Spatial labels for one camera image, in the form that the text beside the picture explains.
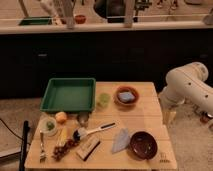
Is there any blue sponge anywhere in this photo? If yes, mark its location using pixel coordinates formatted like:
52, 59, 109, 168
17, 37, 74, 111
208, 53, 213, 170
118, 92, 135, 103

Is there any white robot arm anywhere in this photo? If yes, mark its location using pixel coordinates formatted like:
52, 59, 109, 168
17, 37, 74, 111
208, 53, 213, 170
158, 62, 213, 125

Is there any dark maroon bowl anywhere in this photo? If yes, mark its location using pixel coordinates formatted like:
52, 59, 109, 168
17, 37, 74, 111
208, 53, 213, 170
129, 131, 158, 160

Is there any wooden table board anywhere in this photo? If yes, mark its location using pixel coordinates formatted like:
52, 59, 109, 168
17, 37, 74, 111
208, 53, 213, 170
25, 82, 177, 170

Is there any brown clay bowl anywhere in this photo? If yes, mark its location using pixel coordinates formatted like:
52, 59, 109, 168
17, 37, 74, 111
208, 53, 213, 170
114, 86, 139, 107

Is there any light blue cloth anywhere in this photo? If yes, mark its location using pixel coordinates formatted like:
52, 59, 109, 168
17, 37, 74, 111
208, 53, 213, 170
111, 128, 130, 153

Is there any green cup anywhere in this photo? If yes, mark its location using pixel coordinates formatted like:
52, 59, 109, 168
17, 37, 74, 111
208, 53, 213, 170
97, 93, 110, 108

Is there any wooden block with black edge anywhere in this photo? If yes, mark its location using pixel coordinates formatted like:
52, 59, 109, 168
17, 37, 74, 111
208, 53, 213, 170
76, 136, 100, 161

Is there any grey metallic object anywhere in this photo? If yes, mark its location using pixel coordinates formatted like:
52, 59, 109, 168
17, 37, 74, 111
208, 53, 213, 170
77, 113, 89, 127

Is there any green plastic tray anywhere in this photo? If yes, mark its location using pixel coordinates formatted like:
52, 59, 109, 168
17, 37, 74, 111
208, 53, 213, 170
40, 78, 96, 113

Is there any yellow corn cob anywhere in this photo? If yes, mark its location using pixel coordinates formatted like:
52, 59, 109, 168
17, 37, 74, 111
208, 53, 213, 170
58, 127, 67, 147

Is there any orange fruit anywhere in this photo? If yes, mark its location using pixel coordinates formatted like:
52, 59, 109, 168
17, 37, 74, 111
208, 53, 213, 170
55, 112, 67, 124

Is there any bunch of dark grapes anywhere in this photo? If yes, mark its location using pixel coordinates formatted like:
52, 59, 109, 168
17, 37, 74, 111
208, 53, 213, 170
52, 139, 79, 161

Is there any background red bowl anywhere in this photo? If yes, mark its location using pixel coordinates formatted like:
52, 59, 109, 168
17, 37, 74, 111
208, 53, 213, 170
74, 15, 86, 24

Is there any silver fork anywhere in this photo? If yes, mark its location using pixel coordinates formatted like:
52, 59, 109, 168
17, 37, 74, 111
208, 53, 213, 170
40, 131, 46, 163

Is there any black stand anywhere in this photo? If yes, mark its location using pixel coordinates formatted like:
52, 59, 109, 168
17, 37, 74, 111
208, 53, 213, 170
19, 121, 30, 171

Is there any background green tray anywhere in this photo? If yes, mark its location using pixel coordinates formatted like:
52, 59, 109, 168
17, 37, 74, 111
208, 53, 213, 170
19, 17, 52, 26

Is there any black cable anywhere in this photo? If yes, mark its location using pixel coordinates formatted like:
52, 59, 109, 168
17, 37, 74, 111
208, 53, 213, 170
0, 117, 24, 141

